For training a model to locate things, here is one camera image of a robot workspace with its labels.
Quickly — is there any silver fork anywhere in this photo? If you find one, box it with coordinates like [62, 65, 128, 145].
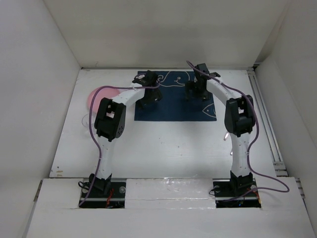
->
[223, 132, 229, 141]

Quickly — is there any clear plastic cup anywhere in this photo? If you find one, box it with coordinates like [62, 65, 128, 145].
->
[81, 114, 96, 129]

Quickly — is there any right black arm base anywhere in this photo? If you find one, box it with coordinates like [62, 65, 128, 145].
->
[209, 172, 261, 208]

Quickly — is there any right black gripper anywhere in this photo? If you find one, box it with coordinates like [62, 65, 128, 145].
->
[186, 79, 212, 101]

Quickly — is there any dark blue cloth placemat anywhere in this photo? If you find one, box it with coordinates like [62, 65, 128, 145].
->
[134, 71, 217, 121]

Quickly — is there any pink plastic plate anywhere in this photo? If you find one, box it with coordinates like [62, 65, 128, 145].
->
[87, 88, 120, 114]

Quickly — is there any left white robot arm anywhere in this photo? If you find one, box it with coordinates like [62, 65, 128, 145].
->
[89, 70, 162, 197]

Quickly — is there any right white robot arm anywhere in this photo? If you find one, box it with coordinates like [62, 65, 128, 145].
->
[185, 62, 256, 195]

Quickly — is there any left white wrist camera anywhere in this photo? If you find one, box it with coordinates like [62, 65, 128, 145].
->
[135, 74, 145, 79]

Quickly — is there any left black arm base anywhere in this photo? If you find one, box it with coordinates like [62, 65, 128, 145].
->
[78, 179, 126, 209]

